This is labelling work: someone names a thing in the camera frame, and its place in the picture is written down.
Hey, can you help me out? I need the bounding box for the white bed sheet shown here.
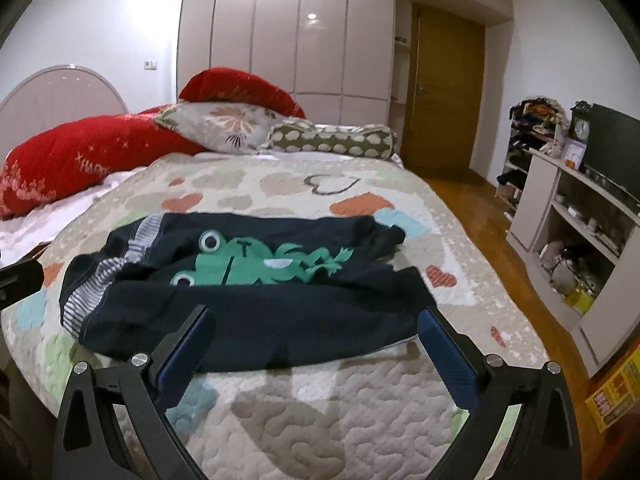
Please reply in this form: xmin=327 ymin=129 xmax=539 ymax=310
xmin=0 ymin=152 xmax=211 ymax=266

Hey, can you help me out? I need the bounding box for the tall beige wardrobe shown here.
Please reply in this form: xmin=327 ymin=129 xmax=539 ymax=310
xmin=176 ymin=0 xmax=515 ymax=127

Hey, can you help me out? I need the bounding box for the floral beige pillow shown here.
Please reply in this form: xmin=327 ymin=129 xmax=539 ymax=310
xmin=153 ymin=101 xmax=301 ymax=155

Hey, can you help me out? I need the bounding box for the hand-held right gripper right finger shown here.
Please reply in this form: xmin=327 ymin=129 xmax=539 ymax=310
xmin=417 ymin=305 xmax=584 ymax=480

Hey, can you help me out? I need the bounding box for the navy frog print shirt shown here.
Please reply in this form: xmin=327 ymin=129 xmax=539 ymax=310
xmin=59 ymin=212 xmax=438 ymax=374

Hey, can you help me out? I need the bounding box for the large red quilted pillow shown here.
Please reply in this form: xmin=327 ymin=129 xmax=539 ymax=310
xmin=0 ymin=106 xmax=211 ymax=220

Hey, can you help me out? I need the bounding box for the rounded beige headboard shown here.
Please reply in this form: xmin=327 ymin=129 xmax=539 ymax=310
xmin=0 ymin=64 xmax=131 ymax=157

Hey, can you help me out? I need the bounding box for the green patterned bolster pillow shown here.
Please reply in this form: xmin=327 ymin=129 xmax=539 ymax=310
xmin=258 ymin=119 xmax=400 ymax=160

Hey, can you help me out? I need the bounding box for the dark mantel clock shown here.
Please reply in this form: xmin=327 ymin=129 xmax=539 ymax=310
xmin=569 ymin=100 xmax=594 ymax=143

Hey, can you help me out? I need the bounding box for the small purple picture frame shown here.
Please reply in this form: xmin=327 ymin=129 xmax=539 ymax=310
xmin=564 ymin=141 xmax=587 ymax=170

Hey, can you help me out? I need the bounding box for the heart-patterned quilted bedspread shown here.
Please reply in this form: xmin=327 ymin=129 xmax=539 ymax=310
xmin=0 ymin=153 xmax=551 ymax=480

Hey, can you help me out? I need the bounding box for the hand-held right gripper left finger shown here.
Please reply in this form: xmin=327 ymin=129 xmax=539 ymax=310
xmin=52 ymin=304 xmax=218 ymax=480

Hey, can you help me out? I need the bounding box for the yellow printed box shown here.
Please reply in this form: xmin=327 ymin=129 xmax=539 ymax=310
xmin=583 ymin=344 xmax=640 ymax=433

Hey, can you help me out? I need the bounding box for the wooden door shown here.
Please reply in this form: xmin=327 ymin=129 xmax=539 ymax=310
xmin=403 ymin=2 xmax=487 ymax=179

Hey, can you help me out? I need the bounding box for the black television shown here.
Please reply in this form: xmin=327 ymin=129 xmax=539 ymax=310
xmin=583 ymin=102 xmax=640 ymax=196

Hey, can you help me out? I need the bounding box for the white TV cabinet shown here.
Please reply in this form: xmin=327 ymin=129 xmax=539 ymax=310
xmin=505 ymin=148 xmax=640 ymax=380

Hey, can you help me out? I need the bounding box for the cluttered shoe rack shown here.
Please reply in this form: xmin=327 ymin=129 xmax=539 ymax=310
xmin=495 ymin=95 xmax=573 ymax=220

